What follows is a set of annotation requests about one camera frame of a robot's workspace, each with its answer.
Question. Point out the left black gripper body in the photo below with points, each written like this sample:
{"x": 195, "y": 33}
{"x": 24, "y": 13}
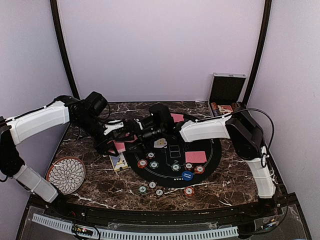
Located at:
{"x": 98, "y": 143}

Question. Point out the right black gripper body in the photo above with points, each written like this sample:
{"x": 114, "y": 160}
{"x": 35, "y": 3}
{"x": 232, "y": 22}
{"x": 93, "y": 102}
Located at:
{"x": 148, "y": 135}

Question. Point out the red playing card deck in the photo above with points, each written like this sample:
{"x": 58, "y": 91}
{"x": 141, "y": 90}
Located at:
{"x": 120, "y": 146}

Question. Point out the three of diamonds card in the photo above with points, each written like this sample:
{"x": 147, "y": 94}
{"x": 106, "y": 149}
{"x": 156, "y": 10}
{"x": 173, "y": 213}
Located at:
{"x": 160, "y": 143}

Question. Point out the red card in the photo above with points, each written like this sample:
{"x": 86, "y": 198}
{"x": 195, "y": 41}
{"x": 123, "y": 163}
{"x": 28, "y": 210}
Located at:
{"x": 195, "y": 157}
{"x": 129, "y": 138}
{"x": 177, "y": 117}

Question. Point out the green poker chip stack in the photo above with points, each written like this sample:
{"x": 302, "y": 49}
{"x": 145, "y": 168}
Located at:
{"x": 142, "y": 189}

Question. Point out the blue small blind button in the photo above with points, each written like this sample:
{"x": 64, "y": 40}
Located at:
{"x": 187, "y": 175}

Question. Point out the red poker chip stack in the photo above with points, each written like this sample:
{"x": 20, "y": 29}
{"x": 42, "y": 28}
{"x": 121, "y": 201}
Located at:
{"x": 189, "y": 191}

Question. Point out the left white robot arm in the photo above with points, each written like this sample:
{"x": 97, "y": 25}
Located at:
{"x": 27, "y": 140}

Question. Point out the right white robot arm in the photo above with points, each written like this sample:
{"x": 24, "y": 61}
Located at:
{"x": 245, "y": 134}

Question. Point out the yellow playing card box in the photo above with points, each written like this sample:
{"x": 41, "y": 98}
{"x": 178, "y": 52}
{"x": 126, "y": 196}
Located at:
{"x": 119, "y": 162}

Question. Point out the round black poker mat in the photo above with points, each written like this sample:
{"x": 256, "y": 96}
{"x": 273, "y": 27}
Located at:
{"x": 175, "y": 154}

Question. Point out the floral ceramic plate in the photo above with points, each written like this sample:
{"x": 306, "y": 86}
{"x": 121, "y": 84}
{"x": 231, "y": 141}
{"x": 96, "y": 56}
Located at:
{"x": 67, "y": 174}

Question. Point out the aluminium poker chip case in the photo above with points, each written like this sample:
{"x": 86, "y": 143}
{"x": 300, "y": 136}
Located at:
{"x": 224, "y": 94}

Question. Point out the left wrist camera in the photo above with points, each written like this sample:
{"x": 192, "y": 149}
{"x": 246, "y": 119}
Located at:
{"x": 113, "y": 125}

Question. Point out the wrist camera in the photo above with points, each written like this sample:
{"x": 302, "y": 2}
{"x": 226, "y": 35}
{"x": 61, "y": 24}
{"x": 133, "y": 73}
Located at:
{"x": 113, "y": 125}
{"x": 162, "y": 122}

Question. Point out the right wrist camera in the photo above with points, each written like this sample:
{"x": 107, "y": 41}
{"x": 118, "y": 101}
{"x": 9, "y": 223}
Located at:
{"x": 162, "y": 122}

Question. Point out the white slotted cable duct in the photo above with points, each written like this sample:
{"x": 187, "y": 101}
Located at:
{"x": 122, "y": 231}

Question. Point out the left black frame post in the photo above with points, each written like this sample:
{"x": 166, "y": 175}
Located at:
{"x": 62, "y": 47}

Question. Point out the black frame post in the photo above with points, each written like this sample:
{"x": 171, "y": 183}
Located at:
{"x": 259, "y": 51}
{"x": 62, "y": 47}

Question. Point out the right black frame post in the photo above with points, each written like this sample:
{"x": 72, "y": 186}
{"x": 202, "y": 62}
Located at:
{"x": 259, "y": 51}

